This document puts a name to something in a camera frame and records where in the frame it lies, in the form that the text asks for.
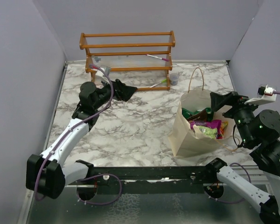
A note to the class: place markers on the beige paper bag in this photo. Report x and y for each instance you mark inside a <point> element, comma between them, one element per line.
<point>183,140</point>

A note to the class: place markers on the wooden three-tier shelf rack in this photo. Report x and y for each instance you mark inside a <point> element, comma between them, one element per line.
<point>126,52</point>

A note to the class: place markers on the small grey plastic cup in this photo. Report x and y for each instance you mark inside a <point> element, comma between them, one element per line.
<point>173,77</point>

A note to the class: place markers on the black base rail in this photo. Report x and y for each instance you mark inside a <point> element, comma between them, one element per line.
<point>148,180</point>

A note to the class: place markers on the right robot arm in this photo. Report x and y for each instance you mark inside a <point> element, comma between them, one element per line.
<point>259,133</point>

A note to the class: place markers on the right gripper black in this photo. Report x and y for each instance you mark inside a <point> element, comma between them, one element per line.
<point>218,100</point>

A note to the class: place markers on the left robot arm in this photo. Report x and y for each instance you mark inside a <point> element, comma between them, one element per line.
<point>45,173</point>

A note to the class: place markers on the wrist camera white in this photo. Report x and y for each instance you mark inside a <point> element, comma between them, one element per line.
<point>266,95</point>
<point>103,73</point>

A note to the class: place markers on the brown kettle chips bag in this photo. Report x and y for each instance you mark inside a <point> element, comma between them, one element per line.
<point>202,116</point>

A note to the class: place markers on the magenta candy bag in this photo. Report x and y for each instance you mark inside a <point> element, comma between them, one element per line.
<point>213,124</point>

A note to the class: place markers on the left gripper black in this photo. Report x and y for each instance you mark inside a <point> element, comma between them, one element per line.
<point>126,91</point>

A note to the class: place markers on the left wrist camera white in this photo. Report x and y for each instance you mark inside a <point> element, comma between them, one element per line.
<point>103,73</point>

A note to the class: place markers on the pink capped white marker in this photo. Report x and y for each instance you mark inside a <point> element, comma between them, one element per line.
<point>157,57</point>

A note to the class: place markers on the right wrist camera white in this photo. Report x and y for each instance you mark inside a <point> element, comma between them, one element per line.
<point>266,95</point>

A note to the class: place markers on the green capped white marker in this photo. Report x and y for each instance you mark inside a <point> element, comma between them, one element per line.
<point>163,81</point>

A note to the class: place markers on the green real chips bag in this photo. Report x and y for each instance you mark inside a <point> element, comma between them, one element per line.
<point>187,113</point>

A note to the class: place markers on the light green snack packet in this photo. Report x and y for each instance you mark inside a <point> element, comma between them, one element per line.
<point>205,132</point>

